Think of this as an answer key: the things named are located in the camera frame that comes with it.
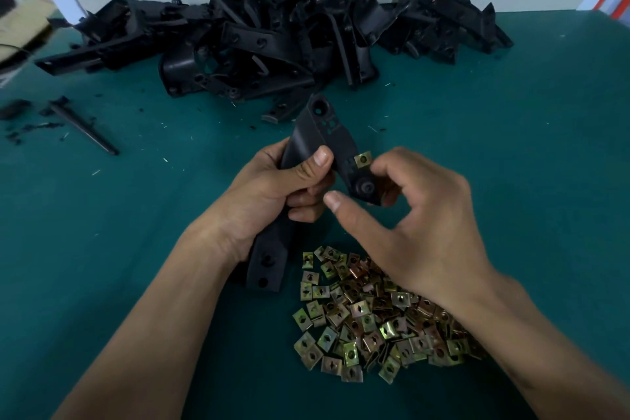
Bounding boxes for pile of brass clip nuts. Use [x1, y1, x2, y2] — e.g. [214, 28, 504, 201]
[292, 245, 486, 385]

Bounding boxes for person's left forearm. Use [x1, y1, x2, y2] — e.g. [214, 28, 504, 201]
[54, 228, 242, 420]

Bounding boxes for black bracket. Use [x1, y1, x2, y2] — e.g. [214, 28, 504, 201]
[246, 93, 385, 295]

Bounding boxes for pile of black plastic brackets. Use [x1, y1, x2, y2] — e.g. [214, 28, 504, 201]
[34, 0, 515, 125]

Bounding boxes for small black plastic scrap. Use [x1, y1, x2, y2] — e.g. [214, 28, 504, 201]
[0, 100, 33, 121]

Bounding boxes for person's right hand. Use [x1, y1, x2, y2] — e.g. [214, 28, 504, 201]
[323, 147, 503, 308]

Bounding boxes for thin black plastic strip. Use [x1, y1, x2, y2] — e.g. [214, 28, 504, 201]
[47, 96, 120, 156]

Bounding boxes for brown cardboard piece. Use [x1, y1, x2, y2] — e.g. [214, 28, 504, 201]
[0, 0, 55, 56]

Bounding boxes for green table cloth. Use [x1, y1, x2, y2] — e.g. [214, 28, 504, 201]
[0, 9, 630, 420]

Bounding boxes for person's left hand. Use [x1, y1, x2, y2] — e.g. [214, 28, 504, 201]
[192, 139, 338, 263]

